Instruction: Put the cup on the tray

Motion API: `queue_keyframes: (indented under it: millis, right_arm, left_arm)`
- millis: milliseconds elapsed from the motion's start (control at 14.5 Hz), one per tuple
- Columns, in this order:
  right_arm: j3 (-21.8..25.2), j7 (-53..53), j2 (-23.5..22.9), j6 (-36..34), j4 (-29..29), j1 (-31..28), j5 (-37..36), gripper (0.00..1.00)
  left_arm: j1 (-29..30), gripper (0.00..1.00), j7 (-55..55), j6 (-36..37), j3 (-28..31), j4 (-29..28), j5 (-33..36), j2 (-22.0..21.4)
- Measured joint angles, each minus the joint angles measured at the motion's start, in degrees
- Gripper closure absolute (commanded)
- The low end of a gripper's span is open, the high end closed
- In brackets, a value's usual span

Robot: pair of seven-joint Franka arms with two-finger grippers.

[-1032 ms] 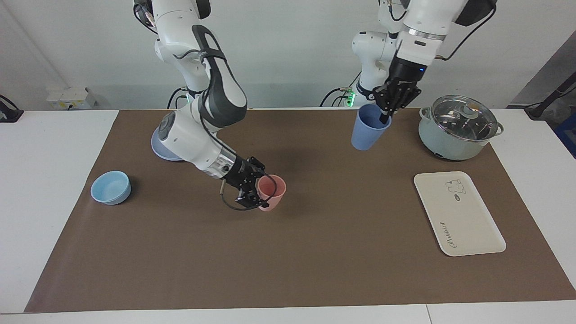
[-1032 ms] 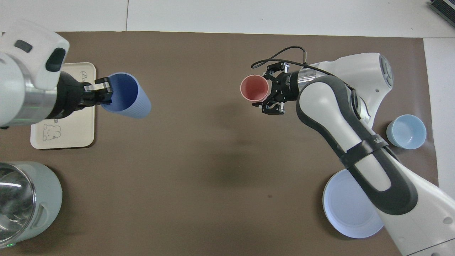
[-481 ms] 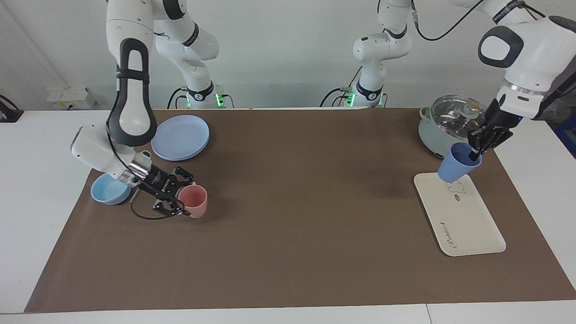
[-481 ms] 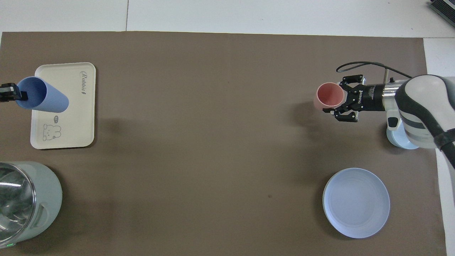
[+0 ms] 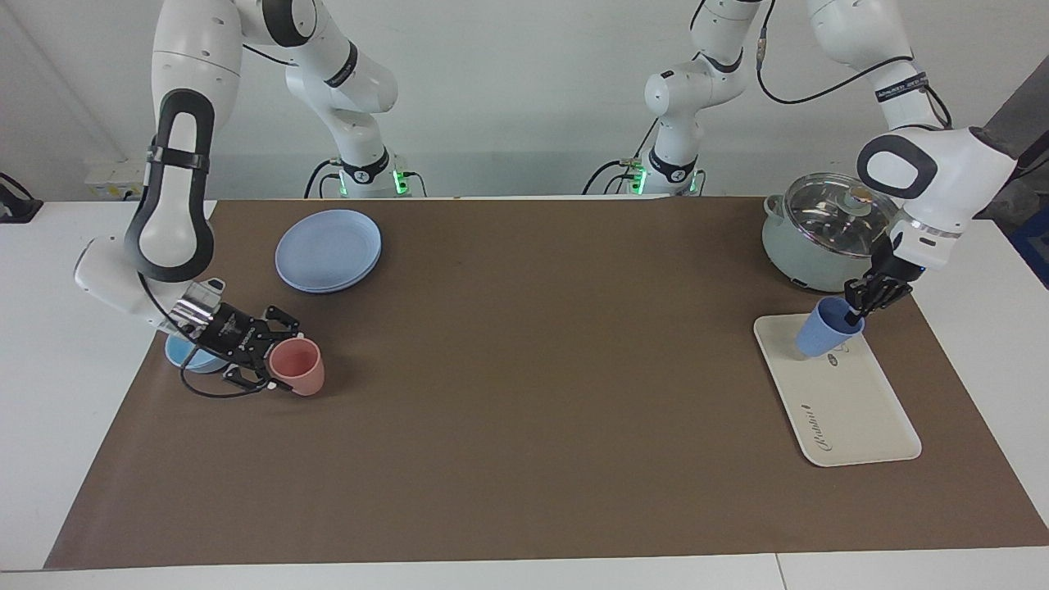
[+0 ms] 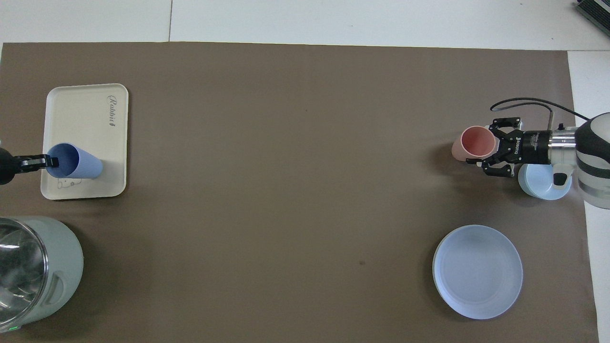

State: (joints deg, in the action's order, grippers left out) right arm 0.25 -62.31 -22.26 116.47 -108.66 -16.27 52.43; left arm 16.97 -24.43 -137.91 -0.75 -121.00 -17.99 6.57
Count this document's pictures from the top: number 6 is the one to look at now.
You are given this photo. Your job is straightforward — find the cream rectangular tray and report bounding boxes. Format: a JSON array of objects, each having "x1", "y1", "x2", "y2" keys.
[{"x1": 40, "y1": 83, "x2": 129, "y2": 201}]

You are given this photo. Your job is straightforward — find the blue plastic plate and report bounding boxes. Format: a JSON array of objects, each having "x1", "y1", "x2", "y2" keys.
[{"x1": 432, "y1": 224, "x2": 524, "y2": 320}]

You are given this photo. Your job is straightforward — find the blue plastic cup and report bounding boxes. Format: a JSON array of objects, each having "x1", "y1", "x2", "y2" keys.
[{"x1": 46, "y1": 142, "x2": 104, "y2": 180}]

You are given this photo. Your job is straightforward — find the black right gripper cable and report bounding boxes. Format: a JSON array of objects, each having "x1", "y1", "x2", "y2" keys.
[{"x1": 491, "y1": 98, "x2": 591, "y2": 131}]

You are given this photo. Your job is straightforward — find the light blue bowl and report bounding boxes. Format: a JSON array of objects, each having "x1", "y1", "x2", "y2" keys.
[{"x1": 518, "y1": 162, "x2": 572, "y2": 201}]

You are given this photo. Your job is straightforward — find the brown table mat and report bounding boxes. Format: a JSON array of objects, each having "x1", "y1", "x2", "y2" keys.
[{"x1": 0, "y1": 42, "x2": 599, "y2": 343}]

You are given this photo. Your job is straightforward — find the grey striped device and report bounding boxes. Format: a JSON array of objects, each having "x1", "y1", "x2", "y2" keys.
[{"x1": 574, "y1": 0, "x2": 610, "y2": 25}]

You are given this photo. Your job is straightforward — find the glass pot lid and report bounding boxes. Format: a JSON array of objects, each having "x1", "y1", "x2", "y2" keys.
[{"x1": 0, "y1": 223, "x2": 50, "y2": 327}]

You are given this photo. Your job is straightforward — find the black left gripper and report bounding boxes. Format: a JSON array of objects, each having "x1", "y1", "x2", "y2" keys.
[{"x1": 0, "y1": 148, "x2": 60, "y2": 185}]

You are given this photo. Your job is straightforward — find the pink plastic cup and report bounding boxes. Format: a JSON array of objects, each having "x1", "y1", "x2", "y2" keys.
[{"x1": 451, "y1": 125, "x2": 498, "y2": 162}]

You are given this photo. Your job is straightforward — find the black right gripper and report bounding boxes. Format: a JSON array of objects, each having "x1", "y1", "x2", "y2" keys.
[{"x1": 466, "y1": 117, "x2": 553, "y2": 179}]

